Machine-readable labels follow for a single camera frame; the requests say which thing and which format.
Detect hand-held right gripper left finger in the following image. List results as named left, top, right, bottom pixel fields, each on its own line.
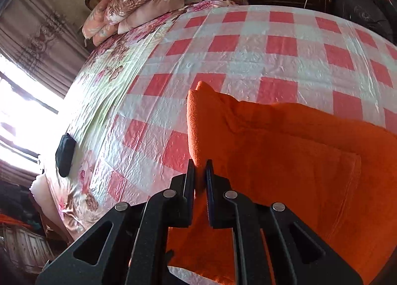
left=35, top=159, right=197, bottom=285

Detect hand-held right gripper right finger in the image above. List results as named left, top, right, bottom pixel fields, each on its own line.
left=205, top=159, right=363, bottom=285

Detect orange pants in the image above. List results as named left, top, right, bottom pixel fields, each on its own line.
left=166, top=81, right=397, bottom=285

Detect black pouch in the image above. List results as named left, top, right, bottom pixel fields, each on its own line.
left=55, top=134, right=76, bottom=178

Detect floral bed sheet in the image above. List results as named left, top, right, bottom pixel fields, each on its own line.
left=43, top=0, right=236, bottom=242

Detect pink white checkered bed cover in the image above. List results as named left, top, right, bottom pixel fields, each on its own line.
left=102, top=4, right=397, bottom=285

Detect pale wooden cabinet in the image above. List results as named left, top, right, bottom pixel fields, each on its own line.
left=0, top=223, right=55, bottom=274

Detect bright window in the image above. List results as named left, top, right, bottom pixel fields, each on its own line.
left=0, top=54, right=63, bottom=161

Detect patterned mauve curtain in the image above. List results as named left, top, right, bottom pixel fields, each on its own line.
left=0, top=0, right=90, bottom=99

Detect dark leather sofa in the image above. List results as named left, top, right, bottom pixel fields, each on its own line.
left=333, top=0, right=397, bottom=44

